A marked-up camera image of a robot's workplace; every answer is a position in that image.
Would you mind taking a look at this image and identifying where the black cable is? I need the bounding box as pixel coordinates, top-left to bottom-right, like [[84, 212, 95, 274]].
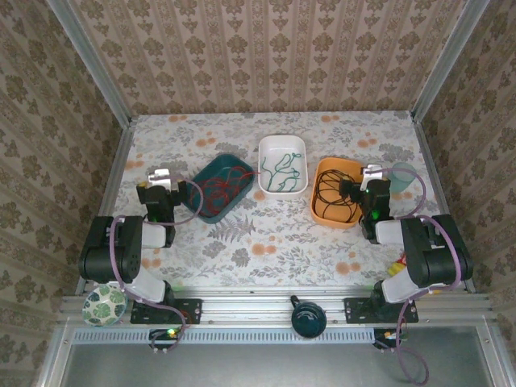
[[313, 169, 362, 223]]

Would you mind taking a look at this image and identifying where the orange plastic tray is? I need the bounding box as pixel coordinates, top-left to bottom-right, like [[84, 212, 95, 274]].
[[310, 156, 367, 231]]

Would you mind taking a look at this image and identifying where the red cable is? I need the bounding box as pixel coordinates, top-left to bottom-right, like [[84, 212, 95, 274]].
[[196, 164, 261, 217]]

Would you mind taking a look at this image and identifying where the dark teal plastic tray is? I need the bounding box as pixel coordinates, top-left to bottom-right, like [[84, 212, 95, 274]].
[[181, 152, 256, 225]]

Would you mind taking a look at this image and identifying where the green cable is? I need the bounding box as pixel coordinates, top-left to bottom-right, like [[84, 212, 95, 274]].
[[260, 152, 304, 193]]

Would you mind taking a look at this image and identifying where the white plastic tray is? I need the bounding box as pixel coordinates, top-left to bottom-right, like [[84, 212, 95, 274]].
[[257, 134, 310, 199]]

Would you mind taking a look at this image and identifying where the translucent teal cup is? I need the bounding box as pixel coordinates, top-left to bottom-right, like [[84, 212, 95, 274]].
[[387, 161, 417, 197]]

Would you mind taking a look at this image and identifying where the yellow banana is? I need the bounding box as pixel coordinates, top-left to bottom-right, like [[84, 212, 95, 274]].
[[386, 260, 445, 296]]

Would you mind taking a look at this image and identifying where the floral patterned table cover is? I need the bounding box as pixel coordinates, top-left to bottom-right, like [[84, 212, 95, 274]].
[[100, 110, 464, 289]]

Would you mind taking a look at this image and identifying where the leaf pattern bowl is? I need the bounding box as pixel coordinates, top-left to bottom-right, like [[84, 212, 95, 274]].
[[82, 283, 129, 327]]

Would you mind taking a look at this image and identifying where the black controller board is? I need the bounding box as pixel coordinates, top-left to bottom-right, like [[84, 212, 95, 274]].
[[149, 327, 183, 350], [373, 327, 409, 350]]

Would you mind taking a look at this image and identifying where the dark teal pot lid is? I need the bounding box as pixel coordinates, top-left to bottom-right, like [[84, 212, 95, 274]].
[[290, 294, 327, 339]]

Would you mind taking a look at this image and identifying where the grey metal panel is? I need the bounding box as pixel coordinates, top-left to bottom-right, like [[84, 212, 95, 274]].
[[40, 326, 510, 387]]

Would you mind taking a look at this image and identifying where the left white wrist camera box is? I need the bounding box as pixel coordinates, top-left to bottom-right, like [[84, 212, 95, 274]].
[[147, 169, 173, 189]]

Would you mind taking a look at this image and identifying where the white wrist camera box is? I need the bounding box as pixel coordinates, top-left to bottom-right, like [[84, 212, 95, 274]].
[[360, 164, 383, 183], [147, 169, 173, 189]]

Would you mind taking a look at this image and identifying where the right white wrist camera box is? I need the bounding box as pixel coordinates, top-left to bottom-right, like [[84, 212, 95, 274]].
[[360, 164, 383, 183]]

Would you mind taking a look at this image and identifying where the aluminium table side rail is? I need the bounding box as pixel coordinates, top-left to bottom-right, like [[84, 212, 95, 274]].
[[411, 116, 477, 292], [75, 123, 137, 295]]

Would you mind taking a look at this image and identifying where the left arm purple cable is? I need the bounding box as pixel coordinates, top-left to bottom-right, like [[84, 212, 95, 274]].
[[109, 175, 205, 356]]

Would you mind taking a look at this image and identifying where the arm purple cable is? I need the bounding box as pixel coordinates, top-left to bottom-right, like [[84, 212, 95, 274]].
[[377, 168, 465, 385], [109, 175, 205, 356]]

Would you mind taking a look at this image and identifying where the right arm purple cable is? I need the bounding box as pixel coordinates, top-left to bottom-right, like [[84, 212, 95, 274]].
[[377, 168, 465, 385]]

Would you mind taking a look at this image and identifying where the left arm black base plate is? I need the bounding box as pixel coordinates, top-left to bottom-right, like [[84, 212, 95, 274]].
[[129, 297, 202, 325]]

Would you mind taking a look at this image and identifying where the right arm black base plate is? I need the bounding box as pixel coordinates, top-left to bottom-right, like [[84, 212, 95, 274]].
[[343, 297, 419, 324]]

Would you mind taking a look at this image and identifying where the aluminium frame post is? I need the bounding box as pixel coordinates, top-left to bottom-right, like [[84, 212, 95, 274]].
[[47, 0, 132, 127], [410, 0, 491, 123]]

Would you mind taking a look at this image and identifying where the aluminium mounting rail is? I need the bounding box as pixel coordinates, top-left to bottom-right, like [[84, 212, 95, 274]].
[[60, 287, 493, 324]]

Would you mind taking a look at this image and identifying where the grey slotted cable duct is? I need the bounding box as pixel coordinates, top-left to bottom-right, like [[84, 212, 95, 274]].
[[72, 325, 376, 344]]

